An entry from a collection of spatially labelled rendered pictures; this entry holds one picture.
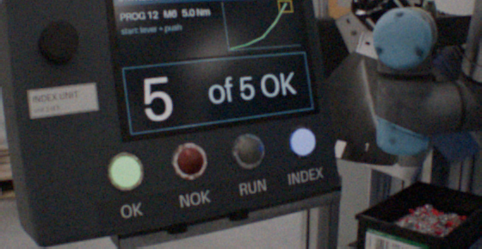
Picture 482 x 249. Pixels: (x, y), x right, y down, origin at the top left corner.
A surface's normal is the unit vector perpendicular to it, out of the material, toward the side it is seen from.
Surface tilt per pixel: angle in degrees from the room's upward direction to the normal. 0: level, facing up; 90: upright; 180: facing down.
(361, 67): 52
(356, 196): 90
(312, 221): 90
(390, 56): 89
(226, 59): 75
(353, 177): 90
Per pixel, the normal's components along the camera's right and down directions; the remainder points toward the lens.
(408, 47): -0.40, 0.19
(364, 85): -0.06, -0.45
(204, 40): 0.47, -0.08
